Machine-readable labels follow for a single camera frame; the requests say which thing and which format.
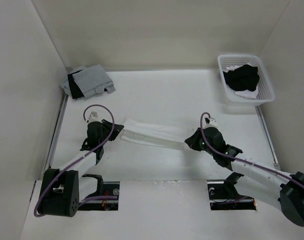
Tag folded grey tank top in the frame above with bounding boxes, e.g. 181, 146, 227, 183
72, 64, 116, 99

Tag left metal table rail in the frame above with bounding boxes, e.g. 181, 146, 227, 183
40, 93, 68, 179

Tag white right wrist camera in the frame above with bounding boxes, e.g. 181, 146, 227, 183
205, 117, 218, 129

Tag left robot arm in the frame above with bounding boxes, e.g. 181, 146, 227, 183
34, 119, 124, 217

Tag white plastic laundry basket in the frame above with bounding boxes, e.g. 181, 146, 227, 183
217, 54, 275, 107

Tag white garment in basket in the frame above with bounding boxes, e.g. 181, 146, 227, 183
224, 65, 258, 99

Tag light grey bottom tank top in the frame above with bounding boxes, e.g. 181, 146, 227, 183
59, 66, 87, 97

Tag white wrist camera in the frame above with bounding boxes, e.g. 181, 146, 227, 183
87, 111, 99, 124
205, 117, 218, 129

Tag white tank top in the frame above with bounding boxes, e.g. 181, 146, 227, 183
121, 118, 193, 150

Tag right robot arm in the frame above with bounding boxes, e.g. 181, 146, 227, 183
185, 126, 304, 227

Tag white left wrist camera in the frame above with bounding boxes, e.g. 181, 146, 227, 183
87, 111, 99, 124

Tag folded black tank top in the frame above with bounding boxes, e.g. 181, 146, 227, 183
67, 70, 84, 100

